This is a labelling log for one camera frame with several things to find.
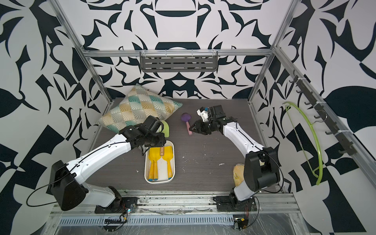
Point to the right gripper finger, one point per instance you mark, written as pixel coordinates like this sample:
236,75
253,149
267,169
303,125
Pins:
197,131
196,125

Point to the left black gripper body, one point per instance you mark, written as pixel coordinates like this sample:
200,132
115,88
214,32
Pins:
158,139

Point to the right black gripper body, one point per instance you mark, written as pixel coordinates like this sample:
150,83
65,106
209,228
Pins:
213,123

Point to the purple shovel pink handle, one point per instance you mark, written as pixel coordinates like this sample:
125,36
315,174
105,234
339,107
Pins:
185,117

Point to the green shovel wooden handle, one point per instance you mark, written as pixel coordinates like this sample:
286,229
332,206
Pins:
165,131

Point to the yellow shovel blue tip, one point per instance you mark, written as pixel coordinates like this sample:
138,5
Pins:
154,156

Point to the white storage box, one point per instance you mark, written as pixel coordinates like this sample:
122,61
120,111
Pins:
162,167

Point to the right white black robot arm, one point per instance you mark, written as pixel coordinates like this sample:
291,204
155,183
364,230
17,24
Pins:
261,169

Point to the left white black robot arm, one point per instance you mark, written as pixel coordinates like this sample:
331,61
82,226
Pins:
68,180

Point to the patterned teal yellow pillow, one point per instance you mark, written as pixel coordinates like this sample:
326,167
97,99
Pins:
134,109

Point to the green plastic hanger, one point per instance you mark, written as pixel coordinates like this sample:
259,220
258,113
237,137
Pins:
318,170

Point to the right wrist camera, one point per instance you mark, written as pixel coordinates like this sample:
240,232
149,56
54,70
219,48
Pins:
203,113

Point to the grey slotted wall shelf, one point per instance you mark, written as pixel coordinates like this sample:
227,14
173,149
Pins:
179,61

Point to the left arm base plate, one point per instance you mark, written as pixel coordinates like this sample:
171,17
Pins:
123,205

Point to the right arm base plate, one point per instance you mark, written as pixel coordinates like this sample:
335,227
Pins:
231,204

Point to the white slotted cable duct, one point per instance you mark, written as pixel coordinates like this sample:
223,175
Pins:
216,219

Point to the black hook rail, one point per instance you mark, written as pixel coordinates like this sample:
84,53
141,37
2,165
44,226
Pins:
324,114

